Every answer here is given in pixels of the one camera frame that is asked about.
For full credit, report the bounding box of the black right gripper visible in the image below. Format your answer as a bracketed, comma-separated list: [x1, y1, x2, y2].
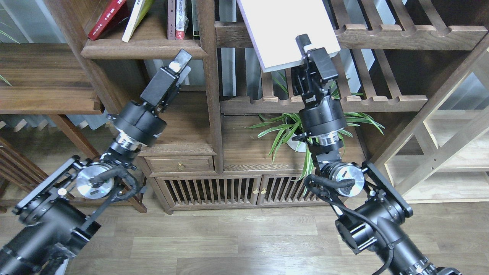
[291, 34, 347, 137]

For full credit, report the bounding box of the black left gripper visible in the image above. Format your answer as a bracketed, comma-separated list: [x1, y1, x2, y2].
[113, 49, 192, 147]

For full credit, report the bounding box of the white lilac cover book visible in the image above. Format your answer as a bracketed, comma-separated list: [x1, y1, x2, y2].
[237, 0, 341, 73]

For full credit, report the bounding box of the yellow green cover book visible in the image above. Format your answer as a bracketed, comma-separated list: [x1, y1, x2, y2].
[121, 0, 154, 42]

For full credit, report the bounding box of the red cover book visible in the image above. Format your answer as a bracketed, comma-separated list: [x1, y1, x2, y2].
[87, 0, 130, 41]

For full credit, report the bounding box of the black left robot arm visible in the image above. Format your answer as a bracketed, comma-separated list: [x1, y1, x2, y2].
[1, 49, 192, 275]

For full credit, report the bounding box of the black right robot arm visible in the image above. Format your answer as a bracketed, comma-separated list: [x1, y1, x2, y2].
[291, 34, 460, 275]

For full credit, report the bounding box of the red white upright book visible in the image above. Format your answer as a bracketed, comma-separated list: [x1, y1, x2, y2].
[175, 0, 188, 40]

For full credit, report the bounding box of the pink spine upright book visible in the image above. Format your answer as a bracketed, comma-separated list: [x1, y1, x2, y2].
[167, 0, 176, 40]

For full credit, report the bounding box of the dark upright book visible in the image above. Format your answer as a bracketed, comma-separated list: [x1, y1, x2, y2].
[191, 0, 200, 40]

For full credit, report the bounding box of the green spider plant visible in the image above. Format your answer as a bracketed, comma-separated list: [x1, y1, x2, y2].
[244, 73, 385, 180]

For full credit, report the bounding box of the dark wooden bookshelf cabinet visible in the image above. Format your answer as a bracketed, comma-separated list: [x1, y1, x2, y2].
[45, 0, 488, 210]

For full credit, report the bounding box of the white plant pot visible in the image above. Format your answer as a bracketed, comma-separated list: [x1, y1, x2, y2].
[285, 118, 308, 152]

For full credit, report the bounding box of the dark wooden side table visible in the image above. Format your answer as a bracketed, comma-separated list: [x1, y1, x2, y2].
[1, 42, 145, 213]

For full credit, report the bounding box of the slatted wooden rack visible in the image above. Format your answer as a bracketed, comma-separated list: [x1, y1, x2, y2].
[0, 138, 48, 197]

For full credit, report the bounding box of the light wooden shelf frame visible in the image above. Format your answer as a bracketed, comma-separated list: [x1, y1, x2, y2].
[382, 49, 489, 203]

